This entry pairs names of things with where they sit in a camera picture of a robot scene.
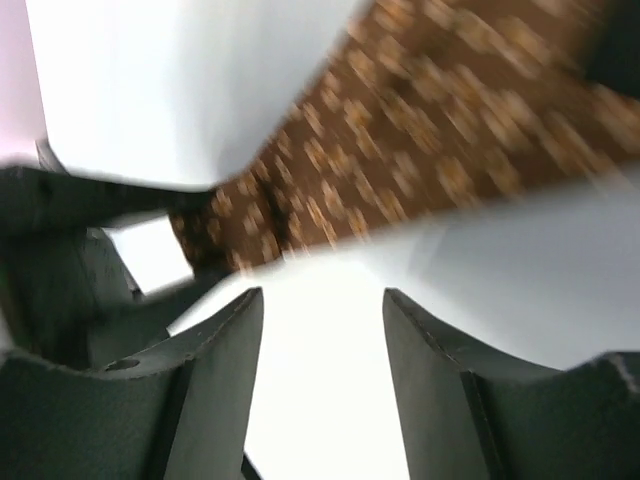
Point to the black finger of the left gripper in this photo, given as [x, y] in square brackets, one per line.
[35, 201]
[119, 316]

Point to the brown floral tie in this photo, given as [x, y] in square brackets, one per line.
[426, 107]

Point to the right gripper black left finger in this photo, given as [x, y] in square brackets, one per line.
[177, 410]

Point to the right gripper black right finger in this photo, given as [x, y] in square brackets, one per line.
[470, 411]

